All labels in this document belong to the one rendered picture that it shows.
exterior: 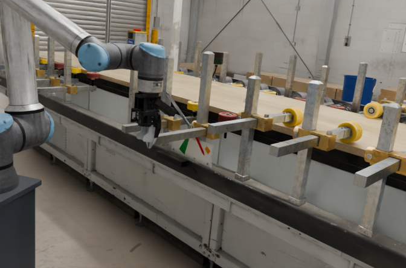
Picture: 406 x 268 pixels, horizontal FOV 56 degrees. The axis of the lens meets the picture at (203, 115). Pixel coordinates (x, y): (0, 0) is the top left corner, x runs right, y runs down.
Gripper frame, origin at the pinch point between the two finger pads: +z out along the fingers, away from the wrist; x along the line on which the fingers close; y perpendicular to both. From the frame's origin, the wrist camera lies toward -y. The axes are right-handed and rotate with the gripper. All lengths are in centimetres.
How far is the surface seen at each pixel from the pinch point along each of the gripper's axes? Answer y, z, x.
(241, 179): -28.0, 12.1, 22.3
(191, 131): -19.2, -3.0, 1.5
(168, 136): -6.9, -2.6, 1.5
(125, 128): -4.8, 0.2, -23.5
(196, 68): -137, -11, -119
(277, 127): -50, -6, 21
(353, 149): -50, -6, 54
